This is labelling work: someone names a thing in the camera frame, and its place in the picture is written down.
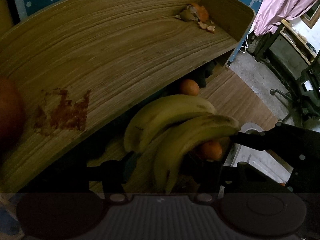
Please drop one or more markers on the wooden side cabinet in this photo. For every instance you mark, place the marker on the wooden side cabinet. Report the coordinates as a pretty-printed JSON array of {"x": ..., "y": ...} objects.
[{"x": 287, "y": 47}]

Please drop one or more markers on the wooden desk shelf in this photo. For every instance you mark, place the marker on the wooden desk shelf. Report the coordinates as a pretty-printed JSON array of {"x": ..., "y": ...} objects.
[{"x": 64, "y": 108}]

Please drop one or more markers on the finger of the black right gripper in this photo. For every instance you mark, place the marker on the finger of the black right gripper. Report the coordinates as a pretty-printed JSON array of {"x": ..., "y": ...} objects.
[{"x": 261, "y": 141}]

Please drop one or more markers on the black office chair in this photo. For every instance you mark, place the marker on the black office chair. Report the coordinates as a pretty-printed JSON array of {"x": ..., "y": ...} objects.
[{"x": 303, "y": 91}]

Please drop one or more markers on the yellow banana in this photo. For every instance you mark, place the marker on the yellow banana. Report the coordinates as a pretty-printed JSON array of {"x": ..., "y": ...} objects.
[
  {"x": 160, "y": 113},
  {"x": 185, "y": 137}
]

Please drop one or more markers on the metal tray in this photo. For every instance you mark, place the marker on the metal tray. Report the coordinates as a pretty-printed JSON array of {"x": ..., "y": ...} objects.
[{"x": 268, "y": 163}]

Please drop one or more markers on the pink curtain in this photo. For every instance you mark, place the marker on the pink curtain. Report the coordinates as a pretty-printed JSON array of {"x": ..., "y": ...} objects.
[{"x": 271, "y": 13}]

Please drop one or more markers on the red apple top shelf lower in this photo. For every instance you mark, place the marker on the red apple top shelf lower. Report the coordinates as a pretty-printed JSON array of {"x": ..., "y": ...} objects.
[{"x": 12, "y": 108}]

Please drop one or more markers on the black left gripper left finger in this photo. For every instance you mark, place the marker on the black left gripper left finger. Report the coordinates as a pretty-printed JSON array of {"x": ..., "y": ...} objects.
[{"x": 113, "y": 174}]

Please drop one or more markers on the small orange under shelf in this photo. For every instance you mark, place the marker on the small orange under shelf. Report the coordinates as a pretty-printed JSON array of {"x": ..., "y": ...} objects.
[{"x": 190, "y": 87}]

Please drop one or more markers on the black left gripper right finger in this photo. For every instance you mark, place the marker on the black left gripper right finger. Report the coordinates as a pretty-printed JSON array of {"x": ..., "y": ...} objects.
[{"x": 197, "y": 175}]

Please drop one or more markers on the orange peel scraps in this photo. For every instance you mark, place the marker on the orange peel scraps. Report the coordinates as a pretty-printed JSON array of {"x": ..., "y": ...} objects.
[{"x": 199, "y": 14}]

